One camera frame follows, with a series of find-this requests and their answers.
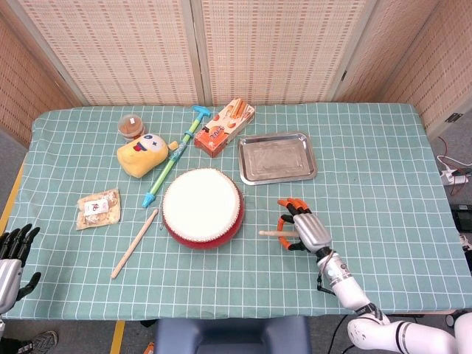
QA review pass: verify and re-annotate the right silver orange-tipped robot hand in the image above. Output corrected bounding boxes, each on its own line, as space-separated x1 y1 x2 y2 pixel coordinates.
277 197 333 255

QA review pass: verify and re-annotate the left silver black-fingered robot hand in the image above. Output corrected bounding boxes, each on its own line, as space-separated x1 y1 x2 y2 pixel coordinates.
0 223 43 315

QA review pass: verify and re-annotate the wooden drumstick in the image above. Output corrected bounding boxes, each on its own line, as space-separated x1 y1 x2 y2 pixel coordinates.
258 230 302 238
110 208 159 280

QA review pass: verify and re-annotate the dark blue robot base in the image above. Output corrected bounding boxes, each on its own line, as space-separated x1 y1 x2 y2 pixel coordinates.
153 315 313 354

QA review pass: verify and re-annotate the silver metal tray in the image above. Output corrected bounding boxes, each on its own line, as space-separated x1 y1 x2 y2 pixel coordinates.
237 131 319 187

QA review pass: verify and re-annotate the red drum with white skin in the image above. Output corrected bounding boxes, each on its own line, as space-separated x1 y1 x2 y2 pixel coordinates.
162 167 245 251

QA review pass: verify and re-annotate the green checkered tablecloth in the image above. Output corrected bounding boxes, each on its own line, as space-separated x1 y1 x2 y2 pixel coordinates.
3 102 463 321

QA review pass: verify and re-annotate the grey sneaker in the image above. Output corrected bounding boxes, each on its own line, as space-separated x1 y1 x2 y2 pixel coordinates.
20 330 60 354

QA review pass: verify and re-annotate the clear bag of dried snacks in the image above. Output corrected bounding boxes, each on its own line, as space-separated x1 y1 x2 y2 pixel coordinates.
75 187 122 232

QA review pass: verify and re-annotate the orange biscuit box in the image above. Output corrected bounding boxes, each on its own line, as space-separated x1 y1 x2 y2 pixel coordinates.
193 97 257 159

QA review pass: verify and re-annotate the white power strip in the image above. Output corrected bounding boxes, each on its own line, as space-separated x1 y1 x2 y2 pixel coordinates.
440 167 468 186

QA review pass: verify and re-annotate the black box on floor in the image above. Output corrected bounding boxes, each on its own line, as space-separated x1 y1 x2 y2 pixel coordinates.
451 202 472 232

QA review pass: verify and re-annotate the blue green water squirter toy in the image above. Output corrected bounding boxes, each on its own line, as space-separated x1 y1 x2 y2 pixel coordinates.
142 105 210 209

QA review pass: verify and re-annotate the yellow plush toy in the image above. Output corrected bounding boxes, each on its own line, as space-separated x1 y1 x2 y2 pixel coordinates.
117 133 180 180

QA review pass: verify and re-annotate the bamboo folding screen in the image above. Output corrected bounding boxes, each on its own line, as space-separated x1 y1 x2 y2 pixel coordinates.
0 0 472 148

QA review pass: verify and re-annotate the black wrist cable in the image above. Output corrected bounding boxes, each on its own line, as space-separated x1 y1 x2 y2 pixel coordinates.
315 250 339 296

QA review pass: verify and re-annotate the white power cable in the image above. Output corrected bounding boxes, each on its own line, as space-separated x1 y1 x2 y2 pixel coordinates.
437 154 472 175

